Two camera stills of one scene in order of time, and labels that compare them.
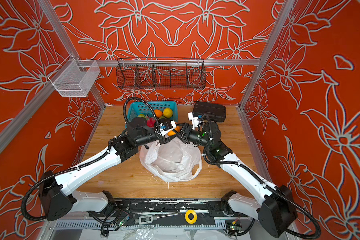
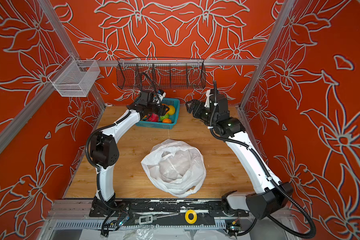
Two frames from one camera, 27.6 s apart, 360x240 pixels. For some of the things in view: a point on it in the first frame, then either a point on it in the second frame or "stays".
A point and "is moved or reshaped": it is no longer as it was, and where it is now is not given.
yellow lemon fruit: (167, 112) is moved or reshaped
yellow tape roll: (192, 221) stays
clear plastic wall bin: (77, 78) stays
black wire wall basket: (160, 73) stays
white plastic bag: (174, 160) is moved or reshaped
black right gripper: (185, 136) to (197, 111)
